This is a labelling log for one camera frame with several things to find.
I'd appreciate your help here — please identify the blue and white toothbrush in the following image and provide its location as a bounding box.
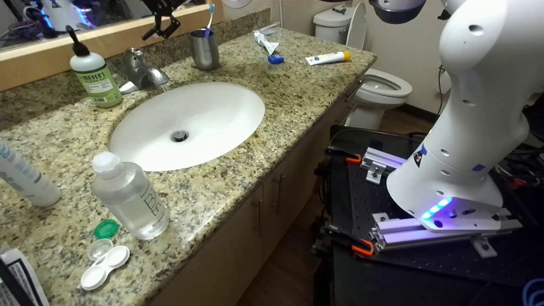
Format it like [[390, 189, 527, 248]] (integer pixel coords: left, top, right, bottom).
[[204, 3, 215, 38]]

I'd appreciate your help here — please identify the grey metal cup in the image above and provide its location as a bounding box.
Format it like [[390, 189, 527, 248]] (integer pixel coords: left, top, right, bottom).
[[189, 28, 221, 71]]

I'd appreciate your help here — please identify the chrome faucet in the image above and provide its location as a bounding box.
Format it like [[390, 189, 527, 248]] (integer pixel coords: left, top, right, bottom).
[[118, 47, 170, 95]]

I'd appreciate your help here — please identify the soap bottle with black pump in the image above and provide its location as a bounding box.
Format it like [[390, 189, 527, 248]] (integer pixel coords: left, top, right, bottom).
[[65, 25, 124, 108]]

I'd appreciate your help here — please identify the white oval sink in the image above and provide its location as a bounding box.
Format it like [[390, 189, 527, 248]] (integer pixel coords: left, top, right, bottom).
[[109, 81, 266, 173]]

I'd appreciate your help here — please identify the white toothpaste tube blue cap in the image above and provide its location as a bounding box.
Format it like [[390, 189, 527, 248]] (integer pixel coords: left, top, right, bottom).
[[253, 31, 285, 65]]

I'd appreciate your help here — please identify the white tube with yellow cap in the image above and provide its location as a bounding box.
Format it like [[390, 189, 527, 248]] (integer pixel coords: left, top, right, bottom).
[[305, 51, 352, 66]]

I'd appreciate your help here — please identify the clear bottle with white cap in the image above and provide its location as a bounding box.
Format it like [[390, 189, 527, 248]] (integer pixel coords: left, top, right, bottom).
[[91, 151, 170, 241]]

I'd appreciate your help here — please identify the white and grey bottle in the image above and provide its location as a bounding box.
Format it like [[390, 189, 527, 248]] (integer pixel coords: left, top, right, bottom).
[[0, 139, 62, 208]]

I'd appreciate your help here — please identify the green round cap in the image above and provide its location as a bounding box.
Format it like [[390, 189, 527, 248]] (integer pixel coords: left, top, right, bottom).
[[93, 219, 119, 239]]

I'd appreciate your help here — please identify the cabinet door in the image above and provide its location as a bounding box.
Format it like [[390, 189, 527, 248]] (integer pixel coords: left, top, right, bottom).
[[147, 182, 265, 306], [261, 108, 340, 266]]

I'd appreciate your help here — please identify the white toilet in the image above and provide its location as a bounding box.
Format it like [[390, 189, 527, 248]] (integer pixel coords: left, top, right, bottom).
[[313, 3, 413, 130]]

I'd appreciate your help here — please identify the orange and black clamp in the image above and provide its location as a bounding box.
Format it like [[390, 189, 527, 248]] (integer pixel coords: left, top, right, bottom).
[[318, 222, 375, 258], [325, 145, 362, 165]]

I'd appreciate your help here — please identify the clear round cap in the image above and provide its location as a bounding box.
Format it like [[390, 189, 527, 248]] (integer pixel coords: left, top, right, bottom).
[[87, 238, 114, 261]]

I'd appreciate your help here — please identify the white contact lens case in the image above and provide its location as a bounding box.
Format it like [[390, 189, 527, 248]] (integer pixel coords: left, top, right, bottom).
[[79, 245, 131, 292]]

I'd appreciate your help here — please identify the white printed packet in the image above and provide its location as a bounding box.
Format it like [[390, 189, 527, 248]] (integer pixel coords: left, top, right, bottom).
[[0, 248, 50, 306]]

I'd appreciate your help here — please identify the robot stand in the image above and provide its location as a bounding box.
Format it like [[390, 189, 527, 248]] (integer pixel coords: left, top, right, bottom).
[[314, 125, 544, 306]]

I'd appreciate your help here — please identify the mirror with wooden frame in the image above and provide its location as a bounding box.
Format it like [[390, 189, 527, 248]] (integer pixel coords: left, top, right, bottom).
[[0, 0, 225, 92]]

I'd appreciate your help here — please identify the drawer handle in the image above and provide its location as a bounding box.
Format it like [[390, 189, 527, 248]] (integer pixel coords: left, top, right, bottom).
[[345, 79, 366, 103]]

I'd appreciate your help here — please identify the cabinet door handle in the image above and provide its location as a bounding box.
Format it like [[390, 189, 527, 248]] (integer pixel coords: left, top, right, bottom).
[[254, 197, 265, 238], [274, 173, 286, 214]]

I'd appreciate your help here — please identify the bundle of black cables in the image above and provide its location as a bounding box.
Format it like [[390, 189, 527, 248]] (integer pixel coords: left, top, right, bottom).
[[493, 144, 544, 190]]

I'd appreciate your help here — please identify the blue cable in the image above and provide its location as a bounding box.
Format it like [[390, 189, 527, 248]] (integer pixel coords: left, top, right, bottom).
[[521, 278, 544, 306]]

